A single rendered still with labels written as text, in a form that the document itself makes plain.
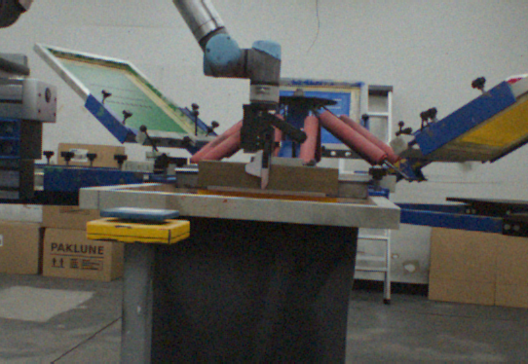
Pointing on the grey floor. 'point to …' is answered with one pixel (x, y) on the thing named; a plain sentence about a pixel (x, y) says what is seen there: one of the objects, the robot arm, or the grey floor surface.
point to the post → (137, 274)
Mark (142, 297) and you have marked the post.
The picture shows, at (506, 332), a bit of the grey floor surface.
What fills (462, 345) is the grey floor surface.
